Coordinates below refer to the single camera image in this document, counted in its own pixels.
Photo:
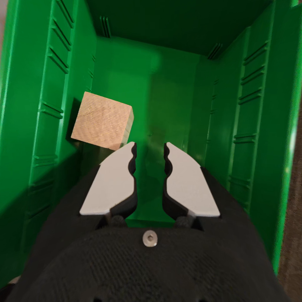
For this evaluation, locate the large wooden cube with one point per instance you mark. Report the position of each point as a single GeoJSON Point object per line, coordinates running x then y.
{"type": "Point", "coordinates": [101, 118]}

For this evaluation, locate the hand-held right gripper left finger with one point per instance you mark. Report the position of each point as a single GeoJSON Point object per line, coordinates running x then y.
{"type": "Point", "coordinates": [108, 184]}

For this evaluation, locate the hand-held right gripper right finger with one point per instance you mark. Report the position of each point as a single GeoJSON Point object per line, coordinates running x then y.
{"type": "Point", "coordinates": [191, 186]}

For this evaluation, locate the green plastic bin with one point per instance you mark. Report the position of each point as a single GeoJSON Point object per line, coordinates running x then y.
{"type": "Point", "coordinates": [165, 94]}

